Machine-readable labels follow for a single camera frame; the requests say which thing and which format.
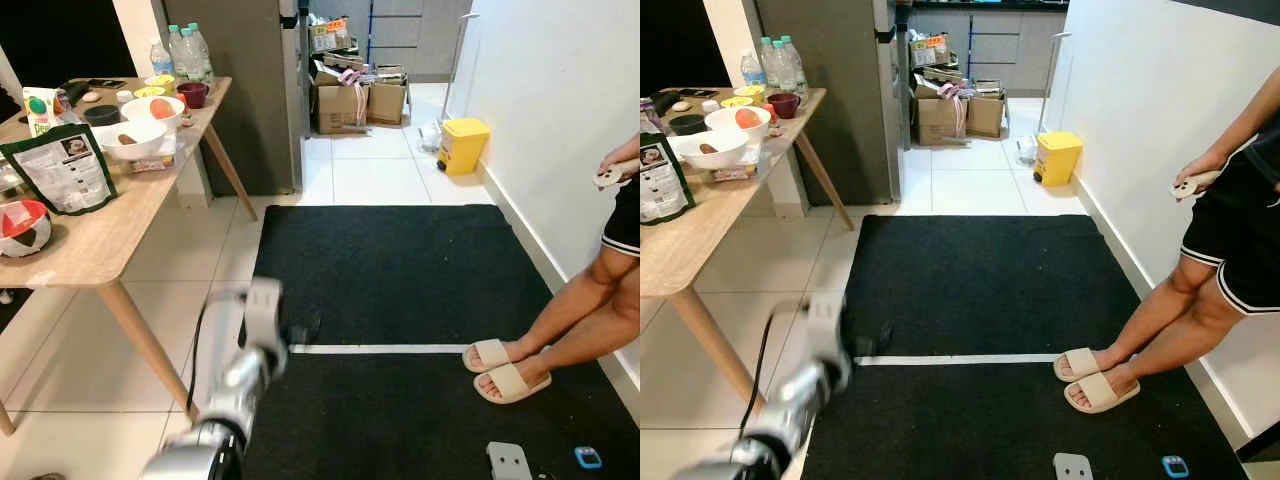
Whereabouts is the black gamepad controller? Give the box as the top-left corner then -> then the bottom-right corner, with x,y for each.
650,88 -> 719,113
58,79 -> 126,101

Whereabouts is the light wooden table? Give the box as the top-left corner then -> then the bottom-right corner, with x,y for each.
640,85 -> 857,409
0,75 -> 259,438

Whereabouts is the black shorts white trim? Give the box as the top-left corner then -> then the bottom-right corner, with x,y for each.
601,175 -> 641,258
1180,110 -> 1280,316

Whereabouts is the silver grey fridge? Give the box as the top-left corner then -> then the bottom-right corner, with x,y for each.
163,0 -> 306,197
755,0 -> 906,207

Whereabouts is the black printed food pouch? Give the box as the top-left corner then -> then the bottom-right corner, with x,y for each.
640,132 -> 697,226
0,124 -> 120,217

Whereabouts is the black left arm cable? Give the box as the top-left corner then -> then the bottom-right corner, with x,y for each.
186,300 -> 211,421
738,305 -> 801,441

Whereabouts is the person's bare leg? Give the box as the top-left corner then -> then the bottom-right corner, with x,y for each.
1070,275 -> 1261,401
497,248 -> 641,353
485,285 -> 641,393
1075,255 -> 1226,366

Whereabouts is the person's hand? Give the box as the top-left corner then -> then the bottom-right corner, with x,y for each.
1176,150 -> 1229,184
598,146 -> 641,177

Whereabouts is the black floor mat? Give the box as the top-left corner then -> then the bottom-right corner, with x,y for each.
238,352 -> 637,480
252,205 -> 563,348
845,215 -> 1151,358
800,362 -> 1251,480

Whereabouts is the red white bowl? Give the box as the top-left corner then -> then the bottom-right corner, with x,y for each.
0,199 -> 53,259

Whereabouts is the white metal stand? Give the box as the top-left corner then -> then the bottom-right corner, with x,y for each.
440,12 -> 481,126
1035,30 -> 1073,136

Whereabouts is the yellow bin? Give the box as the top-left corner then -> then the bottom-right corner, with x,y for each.
1033,131 -> 1085,189
437,118 -> 492,178

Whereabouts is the brown cardboard box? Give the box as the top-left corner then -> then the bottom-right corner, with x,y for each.
316,84 -> 370,135
915,95 -> 970,147
366,82 -> 409,127
966,92 -> 1008,140

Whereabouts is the grey kitchen cabinet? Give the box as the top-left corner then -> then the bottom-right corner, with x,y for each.
308,0 -> 473,83
905,5 -> 1069,96

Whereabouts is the beige slide sandal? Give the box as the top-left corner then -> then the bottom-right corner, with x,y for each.
474,363 -> 552,405
462,339 -> 521,373
1053,347 -> 1111,382
1064,372 -> 1141,414

